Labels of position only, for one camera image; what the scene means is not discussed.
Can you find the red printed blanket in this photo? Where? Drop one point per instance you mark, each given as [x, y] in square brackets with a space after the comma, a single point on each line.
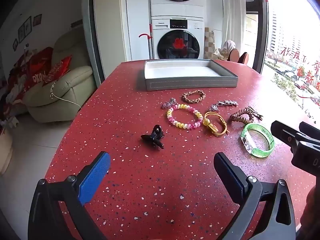
[25, 75]

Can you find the checkered board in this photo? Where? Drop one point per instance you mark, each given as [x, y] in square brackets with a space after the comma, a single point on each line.
[209, 42]

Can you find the white cloth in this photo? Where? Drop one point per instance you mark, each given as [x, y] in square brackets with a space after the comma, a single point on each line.
[228, 45]

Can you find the tall picture frame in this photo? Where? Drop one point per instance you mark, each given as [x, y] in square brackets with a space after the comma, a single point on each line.
[21, 33]
[28, 26]

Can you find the grey shallow tray box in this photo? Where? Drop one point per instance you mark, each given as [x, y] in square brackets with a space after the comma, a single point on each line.
[190, 83]

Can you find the white tall cabinet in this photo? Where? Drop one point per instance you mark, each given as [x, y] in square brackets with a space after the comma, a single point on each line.
[137, 17]

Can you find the green transparent bangle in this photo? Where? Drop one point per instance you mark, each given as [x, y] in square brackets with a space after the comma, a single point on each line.
[247, 142]

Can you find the black claw hair clip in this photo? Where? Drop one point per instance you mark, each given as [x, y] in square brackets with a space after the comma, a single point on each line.
[152, 138]

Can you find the red cushion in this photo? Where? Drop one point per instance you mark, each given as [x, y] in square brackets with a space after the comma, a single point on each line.
[61, 66]

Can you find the brown slipper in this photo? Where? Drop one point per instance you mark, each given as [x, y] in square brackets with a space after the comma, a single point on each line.
[234, 55]
[243, 58]

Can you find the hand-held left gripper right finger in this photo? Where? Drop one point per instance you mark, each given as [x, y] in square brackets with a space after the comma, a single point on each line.
[232, 173]

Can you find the silver star hair clip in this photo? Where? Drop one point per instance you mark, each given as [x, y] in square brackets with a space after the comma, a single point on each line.
[226, 103]

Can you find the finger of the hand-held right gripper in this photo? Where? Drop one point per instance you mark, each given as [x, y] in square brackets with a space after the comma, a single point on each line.
[283, 133]
[311, 131]

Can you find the beige metal hair clip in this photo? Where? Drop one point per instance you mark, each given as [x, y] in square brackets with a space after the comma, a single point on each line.
[256, 113]

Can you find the cream leather sofa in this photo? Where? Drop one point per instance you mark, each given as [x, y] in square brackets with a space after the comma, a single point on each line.
[72, 80]

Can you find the cream footstool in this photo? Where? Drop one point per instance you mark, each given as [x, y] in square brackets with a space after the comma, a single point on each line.
[5, 152]

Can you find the small picture frame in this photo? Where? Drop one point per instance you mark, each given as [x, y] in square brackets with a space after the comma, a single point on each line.
[15, 44]
[37, 20]

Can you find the white washing machine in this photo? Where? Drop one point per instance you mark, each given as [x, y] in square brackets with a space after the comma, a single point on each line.
[177, 42]

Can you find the silver heart charm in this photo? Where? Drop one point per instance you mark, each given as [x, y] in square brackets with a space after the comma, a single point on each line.
[171, 102]

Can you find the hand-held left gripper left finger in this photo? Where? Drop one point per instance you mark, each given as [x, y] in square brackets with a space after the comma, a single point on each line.
[95, 177]

